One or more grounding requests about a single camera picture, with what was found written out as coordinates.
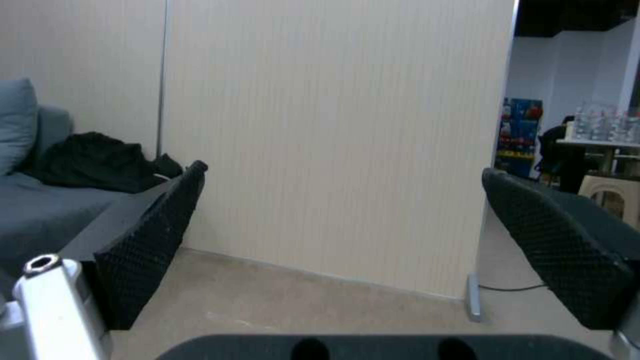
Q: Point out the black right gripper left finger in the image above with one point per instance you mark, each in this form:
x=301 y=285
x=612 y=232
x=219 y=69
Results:
x=145 y=240

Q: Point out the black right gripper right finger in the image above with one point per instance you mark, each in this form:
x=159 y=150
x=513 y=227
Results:
x=560 y=240

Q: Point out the beige plastic stool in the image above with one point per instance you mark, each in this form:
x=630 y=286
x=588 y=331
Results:
x=610 y=195

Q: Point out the black garment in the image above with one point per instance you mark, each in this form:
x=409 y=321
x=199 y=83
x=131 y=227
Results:
x=95 y=161

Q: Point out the white table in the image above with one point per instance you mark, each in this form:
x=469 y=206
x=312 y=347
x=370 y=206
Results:
x=600 y=150

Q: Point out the grey partition foot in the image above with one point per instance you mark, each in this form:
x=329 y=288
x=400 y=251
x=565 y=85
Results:
x=474 y=298

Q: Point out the blue-grey sofa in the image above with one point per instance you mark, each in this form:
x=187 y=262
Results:
x=45 y=210

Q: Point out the clear water bottles pack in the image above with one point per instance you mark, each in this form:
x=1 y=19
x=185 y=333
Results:
x=607 y=122

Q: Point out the blue-grey sofa cushion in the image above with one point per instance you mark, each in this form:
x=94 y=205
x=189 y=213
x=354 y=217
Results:
x=15 y=123

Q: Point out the cream partition panel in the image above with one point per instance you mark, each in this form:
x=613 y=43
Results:
x=330 y=146

